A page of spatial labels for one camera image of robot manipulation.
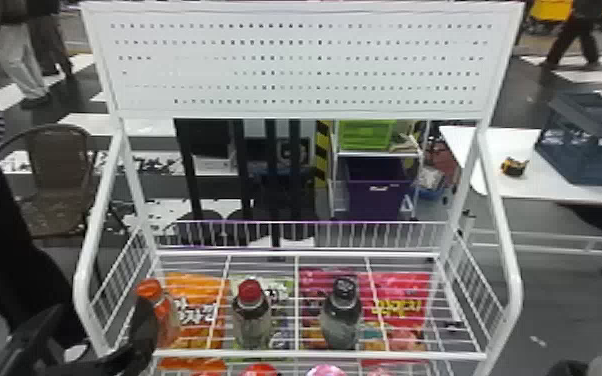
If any brown chair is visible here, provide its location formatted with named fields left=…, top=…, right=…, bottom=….
left=0, top=123, right=100, bottom=240

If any pink snack packet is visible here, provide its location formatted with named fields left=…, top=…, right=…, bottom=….
left=299, top=268, right=369, bottom=350

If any white wire rack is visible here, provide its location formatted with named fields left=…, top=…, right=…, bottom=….
left=72, top=0, right=525, bottom=376
left=328, top=119, right=432, bottom=220

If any red snack packet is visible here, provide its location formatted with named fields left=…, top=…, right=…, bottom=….
left=362, top=271, right=433, bottom=367

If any yellow tape measure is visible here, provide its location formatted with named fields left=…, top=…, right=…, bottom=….
left=500, top=156, right=531, bottom=179

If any black cap bottle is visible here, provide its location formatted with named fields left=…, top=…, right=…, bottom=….
left=318, top=276, right=364, bottom=351

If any orange snack packet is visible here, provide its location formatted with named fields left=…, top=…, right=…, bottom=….
left=158, top=272, right=232, bottom=371

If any blue crate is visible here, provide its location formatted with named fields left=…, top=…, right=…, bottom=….
left=534, top=89, right=602, bottom=188

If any striped post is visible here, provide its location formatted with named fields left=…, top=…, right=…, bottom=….
left=314, top=120, right=333, bottom=186

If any white side table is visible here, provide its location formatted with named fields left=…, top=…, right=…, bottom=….
left=439, top=124, right=602, bottom=296

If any pink cap bottle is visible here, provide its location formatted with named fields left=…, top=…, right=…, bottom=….
left=306, top=363, right=347, bottom=376

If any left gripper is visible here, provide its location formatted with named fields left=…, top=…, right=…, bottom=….
left=64, top=296, right=162, bottom=376

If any red cap bottle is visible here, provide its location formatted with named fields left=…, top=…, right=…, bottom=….
left=231, top=278, right=274, bottom=351
left=240, top=363, right=280, bottom=376

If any green basket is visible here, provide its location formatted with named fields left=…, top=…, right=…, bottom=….
left=337, top=119, right=398, bottom=152

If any purple crate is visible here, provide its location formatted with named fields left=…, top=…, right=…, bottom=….
left=343, top=156, right=414, bottom=221

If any orange bottle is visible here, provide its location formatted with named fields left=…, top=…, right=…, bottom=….
left=135, top=278, right=183, bottom=349

